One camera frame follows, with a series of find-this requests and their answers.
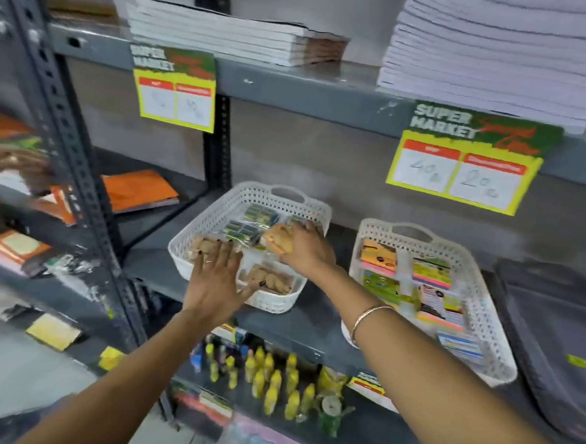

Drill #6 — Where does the shelf edge price label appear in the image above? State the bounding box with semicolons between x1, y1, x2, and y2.
345;370;402;414

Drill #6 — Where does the large green yellow price sign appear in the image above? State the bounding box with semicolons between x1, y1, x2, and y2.
383;99;567;220

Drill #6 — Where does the person's right hand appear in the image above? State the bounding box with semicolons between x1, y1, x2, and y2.
269;218;341;283

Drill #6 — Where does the person's left forearm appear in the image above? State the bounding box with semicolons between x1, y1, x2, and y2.
13;298;239;444

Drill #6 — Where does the person's left hand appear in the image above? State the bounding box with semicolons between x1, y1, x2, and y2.
183;237;269;330

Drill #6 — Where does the multicolour sticky note pack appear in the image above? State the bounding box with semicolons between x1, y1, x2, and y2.
414;283;469;332

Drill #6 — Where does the silver bracelet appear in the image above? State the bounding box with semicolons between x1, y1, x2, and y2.
349;304;397;350

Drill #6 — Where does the green battery pack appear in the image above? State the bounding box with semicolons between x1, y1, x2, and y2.
221;219;263;249
242;203;281;229

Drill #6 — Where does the group of yellow glue bottles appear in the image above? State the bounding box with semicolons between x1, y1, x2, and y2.
199;342;322;425

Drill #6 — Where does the person's right forearm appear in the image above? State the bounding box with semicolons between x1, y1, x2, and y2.
304;264;586;444

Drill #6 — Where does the orange cover notepad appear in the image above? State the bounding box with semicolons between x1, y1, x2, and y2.
0;228;54;279

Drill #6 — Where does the stack of white notebooks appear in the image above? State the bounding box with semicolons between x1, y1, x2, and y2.
123;0;352;71

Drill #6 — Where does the small yellow sticky pad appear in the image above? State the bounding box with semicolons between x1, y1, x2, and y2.
97;345;128;372

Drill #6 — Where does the grey metal shelf rack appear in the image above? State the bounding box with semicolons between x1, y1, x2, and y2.
0;0;586;444

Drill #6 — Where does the blue white sticky note pack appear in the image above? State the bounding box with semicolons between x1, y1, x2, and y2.
435;329;486;365

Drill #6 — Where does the orange sticky note pack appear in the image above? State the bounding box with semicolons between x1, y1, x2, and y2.
359;238;400;277

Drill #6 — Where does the tan clear-wrapped packet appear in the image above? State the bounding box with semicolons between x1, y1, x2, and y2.
187;235;229;266
261;222;297;258
241;263;297;297

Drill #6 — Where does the orange notebook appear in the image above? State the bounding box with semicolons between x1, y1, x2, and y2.
100;166;182;218

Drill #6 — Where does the green sticky note pack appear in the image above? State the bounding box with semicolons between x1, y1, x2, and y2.
359;270;403;307

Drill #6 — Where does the green tape dispenser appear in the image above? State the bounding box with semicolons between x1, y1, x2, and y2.
315;393;357;440

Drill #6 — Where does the tall stack of white paper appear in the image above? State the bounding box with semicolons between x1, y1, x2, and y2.
374;0;586;136

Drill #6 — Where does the yellow plastic packet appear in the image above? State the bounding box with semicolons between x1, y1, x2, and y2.
316;366;350;398

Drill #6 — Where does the yellow pink sticky note pack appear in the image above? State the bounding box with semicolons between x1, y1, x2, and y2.
410;255;454;290

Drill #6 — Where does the small green yellow price sign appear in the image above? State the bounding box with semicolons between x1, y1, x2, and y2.
124;43;220;134

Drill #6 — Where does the white plastic lattice basket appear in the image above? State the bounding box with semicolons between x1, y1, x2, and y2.
164;176;335;317
337;217;527;390

